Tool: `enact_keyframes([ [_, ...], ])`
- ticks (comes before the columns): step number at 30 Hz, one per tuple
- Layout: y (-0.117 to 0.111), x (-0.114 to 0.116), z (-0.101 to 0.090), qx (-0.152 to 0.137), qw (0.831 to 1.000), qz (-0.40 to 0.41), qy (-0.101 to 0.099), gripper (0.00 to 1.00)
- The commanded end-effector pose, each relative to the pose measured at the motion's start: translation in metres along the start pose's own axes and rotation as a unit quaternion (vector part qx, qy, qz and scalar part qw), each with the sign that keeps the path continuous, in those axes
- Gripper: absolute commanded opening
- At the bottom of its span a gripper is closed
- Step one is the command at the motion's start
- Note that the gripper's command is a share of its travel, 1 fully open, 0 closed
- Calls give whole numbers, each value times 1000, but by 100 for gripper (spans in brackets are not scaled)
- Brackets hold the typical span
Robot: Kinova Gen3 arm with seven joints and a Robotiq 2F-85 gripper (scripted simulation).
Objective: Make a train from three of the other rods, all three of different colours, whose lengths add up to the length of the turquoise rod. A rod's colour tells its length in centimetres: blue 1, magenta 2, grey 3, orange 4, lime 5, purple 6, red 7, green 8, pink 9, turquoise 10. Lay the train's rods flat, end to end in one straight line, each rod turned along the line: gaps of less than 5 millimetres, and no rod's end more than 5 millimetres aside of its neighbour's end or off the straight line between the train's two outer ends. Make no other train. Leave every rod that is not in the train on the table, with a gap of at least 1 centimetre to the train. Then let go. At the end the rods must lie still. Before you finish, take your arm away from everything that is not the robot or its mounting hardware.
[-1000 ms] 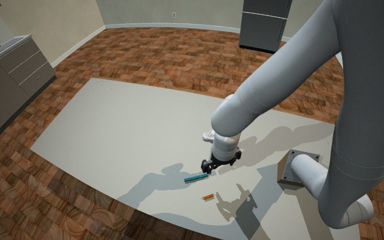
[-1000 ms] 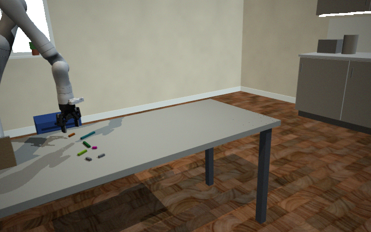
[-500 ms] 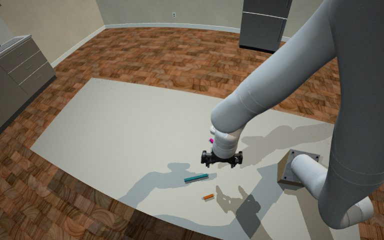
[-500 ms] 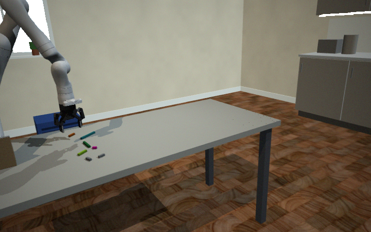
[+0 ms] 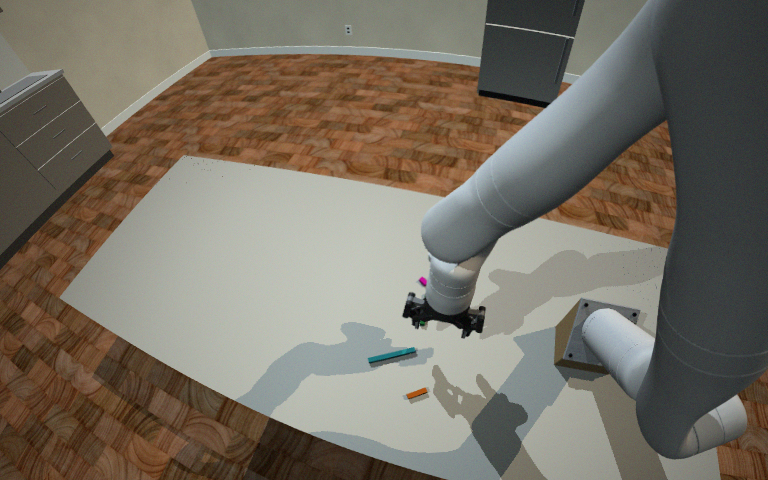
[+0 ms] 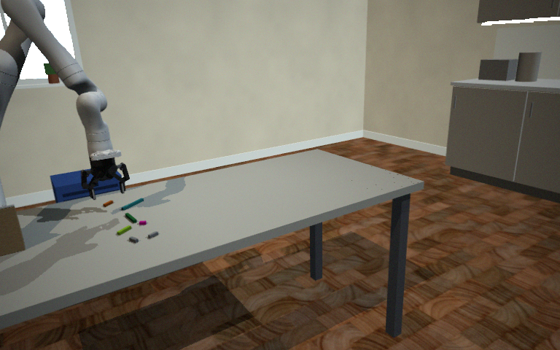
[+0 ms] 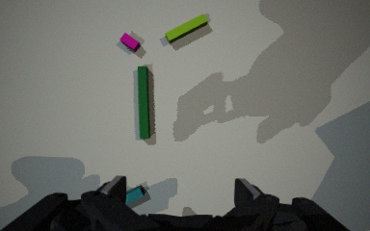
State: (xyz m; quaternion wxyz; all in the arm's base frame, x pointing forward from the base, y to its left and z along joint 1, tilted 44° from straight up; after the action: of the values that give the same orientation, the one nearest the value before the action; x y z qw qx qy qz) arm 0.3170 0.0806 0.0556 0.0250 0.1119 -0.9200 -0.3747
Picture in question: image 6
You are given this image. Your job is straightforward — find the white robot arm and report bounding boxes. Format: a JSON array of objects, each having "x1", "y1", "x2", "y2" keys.
[{"x1": 0, "y1": 0, "x2": 121, "y2": 160}]

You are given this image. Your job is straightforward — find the turquoise rod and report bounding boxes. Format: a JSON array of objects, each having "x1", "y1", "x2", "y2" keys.
[{"x1": 122, "y1": 198, "x2": 144, "y2": 211}]

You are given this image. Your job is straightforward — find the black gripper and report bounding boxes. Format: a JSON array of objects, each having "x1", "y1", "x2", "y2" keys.
[{"x1": 81, "y1": 158, "x2": 130, "y2": 200}]

